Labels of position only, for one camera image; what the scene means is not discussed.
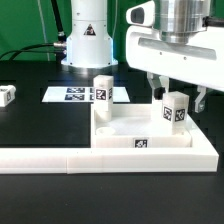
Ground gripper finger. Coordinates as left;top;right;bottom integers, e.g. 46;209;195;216
147;72;165;100
194;86;208;113

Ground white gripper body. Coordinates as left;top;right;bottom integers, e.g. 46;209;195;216
126;26;224;92

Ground white L-shaped obstacle fence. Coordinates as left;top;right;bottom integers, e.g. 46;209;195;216
0;119;219;174

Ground white marker base sheet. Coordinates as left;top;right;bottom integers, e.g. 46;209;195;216
42;86;130;103

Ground black cables at base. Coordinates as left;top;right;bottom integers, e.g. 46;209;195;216
0;0;68;62

